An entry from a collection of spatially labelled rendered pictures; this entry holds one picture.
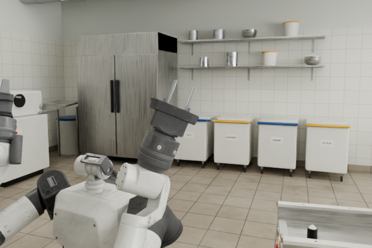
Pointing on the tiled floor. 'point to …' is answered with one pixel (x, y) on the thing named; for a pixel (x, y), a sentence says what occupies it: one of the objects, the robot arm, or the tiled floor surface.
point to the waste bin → (68, 135)
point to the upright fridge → (122, 88)
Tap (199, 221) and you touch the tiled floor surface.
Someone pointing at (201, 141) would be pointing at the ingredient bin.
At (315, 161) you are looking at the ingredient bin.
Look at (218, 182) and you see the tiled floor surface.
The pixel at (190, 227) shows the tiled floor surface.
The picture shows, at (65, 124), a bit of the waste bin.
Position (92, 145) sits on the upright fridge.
